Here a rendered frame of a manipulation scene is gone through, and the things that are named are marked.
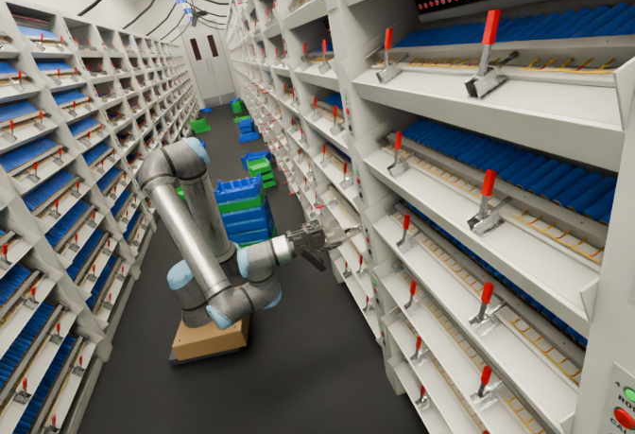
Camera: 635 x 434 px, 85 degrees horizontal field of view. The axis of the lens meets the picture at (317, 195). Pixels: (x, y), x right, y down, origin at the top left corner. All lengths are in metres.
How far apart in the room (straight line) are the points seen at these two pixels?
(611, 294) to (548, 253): 0.11
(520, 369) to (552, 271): 0.20
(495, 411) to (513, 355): 0.20
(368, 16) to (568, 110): 0.56
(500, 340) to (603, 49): 0.43
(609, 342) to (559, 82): 0.26
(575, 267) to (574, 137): 0.17
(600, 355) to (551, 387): 0.17
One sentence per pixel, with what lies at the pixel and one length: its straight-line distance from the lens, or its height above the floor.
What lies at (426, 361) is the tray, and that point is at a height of 0.36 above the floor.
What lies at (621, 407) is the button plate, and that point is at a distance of 0.48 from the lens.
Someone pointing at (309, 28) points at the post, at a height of 1.27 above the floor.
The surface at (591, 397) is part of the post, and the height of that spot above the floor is 0.84.
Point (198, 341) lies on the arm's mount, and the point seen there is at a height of 0.14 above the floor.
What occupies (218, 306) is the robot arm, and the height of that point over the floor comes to 0.56.
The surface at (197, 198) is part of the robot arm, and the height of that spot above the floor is 0.76.
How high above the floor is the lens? 1.23
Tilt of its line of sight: 24 degrees down
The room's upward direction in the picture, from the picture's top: 12 degrees counter-clockwise
